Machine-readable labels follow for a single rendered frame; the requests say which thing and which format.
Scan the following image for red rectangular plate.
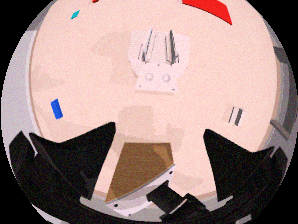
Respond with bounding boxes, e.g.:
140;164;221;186
182;0;233;26

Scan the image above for small blue block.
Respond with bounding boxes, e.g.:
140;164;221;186
51;100;64;120

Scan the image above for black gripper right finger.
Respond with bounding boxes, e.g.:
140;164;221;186
202;128;275;202

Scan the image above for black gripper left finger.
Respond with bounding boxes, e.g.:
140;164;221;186
29;121;116;201

